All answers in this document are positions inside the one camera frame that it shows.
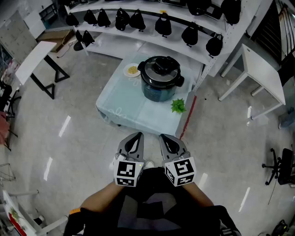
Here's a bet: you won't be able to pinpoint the white cabinet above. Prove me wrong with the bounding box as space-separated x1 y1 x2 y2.
23 9 47 39

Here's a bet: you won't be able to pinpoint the person's left forearm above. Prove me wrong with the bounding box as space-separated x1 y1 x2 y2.
79 181 126 212

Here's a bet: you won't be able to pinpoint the pink chair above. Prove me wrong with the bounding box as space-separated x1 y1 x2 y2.
0 112 19 152

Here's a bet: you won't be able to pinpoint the white desk with black legs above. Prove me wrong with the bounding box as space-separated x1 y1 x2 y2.
15 41 71 100

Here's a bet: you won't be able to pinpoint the black steel pressure cooker lid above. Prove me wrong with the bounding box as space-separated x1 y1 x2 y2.
137 56 182 85

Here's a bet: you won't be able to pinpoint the white table with white legs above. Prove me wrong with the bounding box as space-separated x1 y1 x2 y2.
218 43 286 120

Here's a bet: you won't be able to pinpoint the grey shoulder strap buckle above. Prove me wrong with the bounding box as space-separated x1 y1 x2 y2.
220 227 242 236

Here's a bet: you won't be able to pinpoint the person's right forearm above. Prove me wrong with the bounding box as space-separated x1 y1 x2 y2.
182 182 215 207

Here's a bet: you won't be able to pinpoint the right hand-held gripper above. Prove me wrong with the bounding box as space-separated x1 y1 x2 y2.
159 134 197 188

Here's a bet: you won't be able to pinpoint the black office chair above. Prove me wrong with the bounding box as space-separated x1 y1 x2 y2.
261 144 295 186
0 79 22 118

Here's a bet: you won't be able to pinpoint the small light blue table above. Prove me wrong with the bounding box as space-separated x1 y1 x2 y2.
95 52 196 138

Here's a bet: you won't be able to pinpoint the dark pressure cooker body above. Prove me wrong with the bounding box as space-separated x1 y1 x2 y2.
137 61 185 102

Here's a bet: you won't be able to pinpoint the red artificial flowers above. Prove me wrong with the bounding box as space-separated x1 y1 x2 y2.
8 207 26 231

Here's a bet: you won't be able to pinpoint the white round plate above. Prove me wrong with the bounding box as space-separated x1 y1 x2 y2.
123 63 142 78

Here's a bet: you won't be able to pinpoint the rows of black hanging bags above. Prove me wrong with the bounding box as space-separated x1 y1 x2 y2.
65 0 242 57

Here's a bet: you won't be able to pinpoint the person's black-clothed body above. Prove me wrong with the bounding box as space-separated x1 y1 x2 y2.
66 167 242 236

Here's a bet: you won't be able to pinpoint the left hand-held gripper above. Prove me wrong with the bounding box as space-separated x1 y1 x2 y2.
112 132 145 188

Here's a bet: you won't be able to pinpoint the green leafy sprig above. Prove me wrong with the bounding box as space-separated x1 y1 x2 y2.
170 98 187 114

